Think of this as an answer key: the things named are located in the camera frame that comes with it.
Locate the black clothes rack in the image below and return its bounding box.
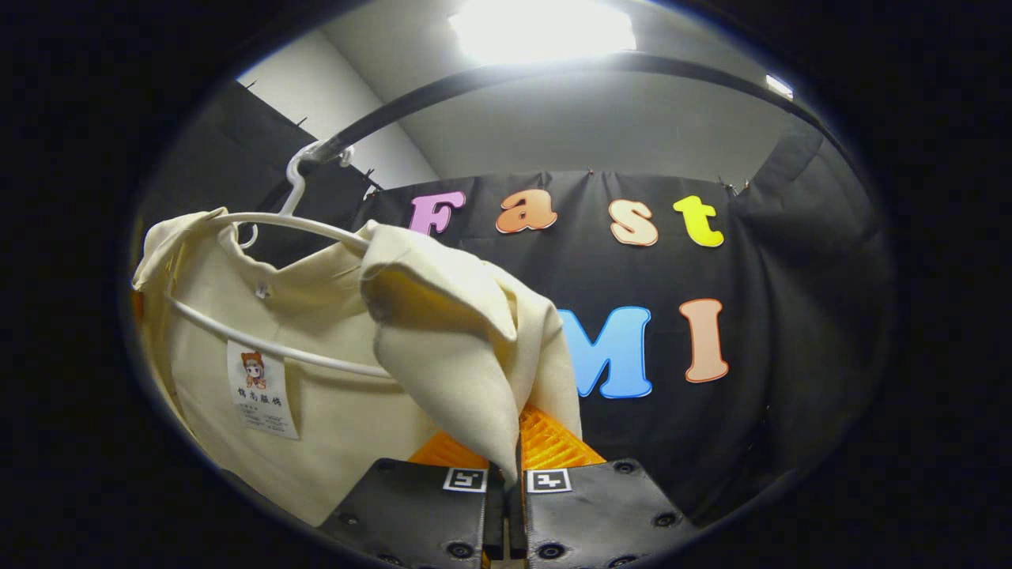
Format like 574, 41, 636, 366
251, 51, 867, 216

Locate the large round ceiling light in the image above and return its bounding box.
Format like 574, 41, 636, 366
449, 0, 638, 66

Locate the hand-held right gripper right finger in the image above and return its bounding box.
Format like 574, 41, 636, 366
510, 405, 698, 568

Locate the white plastic hanger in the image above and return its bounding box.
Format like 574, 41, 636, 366
164, 141, 396, 380

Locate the black backdrop cloth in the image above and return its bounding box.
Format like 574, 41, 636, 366
130, 79, 898, 528

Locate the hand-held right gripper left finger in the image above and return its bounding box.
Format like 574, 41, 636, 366
319, 431, 507, 568

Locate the cream button shirt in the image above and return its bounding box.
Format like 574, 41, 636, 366
130, 207, 583, 528

